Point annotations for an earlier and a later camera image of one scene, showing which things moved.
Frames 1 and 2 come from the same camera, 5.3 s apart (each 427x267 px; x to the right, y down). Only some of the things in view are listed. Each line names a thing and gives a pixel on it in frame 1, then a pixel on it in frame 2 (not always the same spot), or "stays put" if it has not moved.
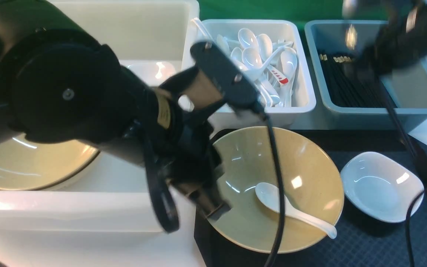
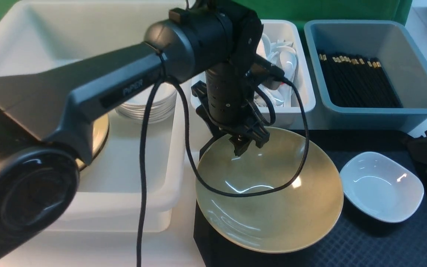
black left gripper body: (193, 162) -> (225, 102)
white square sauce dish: (381, 186) stays put
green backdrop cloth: (301, 10) stays put
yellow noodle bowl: (311, 180) stays put
